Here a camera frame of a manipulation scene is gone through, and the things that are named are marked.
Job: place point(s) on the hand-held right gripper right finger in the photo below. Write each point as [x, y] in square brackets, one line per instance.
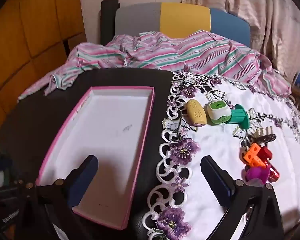
[218, 180]

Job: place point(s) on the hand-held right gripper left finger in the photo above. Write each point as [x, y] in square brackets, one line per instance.
[86, 177]

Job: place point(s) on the purple plastic toy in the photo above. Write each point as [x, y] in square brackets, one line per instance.
[256, 175]

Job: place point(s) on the orange perforated toy block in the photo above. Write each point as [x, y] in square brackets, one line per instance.
[251, 155]

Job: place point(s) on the pink shallow cardboard box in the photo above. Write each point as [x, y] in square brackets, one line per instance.
[107, 130]

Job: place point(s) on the white embroidered floral tablecloth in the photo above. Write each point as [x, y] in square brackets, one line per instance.
[210, 142]

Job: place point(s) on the dark wooden scalp massager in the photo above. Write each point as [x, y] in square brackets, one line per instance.
[268, 138]

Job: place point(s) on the green white plastic gadget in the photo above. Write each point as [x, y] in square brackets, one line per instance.
[217, 113]

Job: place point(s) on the teal plastic spool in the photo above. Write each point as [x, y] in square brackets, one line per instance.
[237, 116]

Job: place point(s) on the yellow oval plastic case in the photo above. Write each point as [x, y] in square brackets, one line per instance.
[196, 112]

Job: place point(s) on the black bag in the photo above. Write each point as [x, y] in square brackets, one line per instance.
[7, 220]

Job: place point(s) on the pink green striped blanket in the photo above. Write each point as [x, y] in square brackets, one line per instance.
[190, 55]

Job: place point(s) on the orange wooden wardrobe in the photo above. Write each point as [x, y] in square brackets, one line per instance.
[35, 30]

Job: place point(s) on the beige patterned curtain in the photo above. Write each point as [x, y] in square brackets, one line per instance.
[265, 17]

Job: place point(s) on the black padded bed post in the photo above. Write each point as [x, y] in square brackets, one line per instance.
[108, 22]

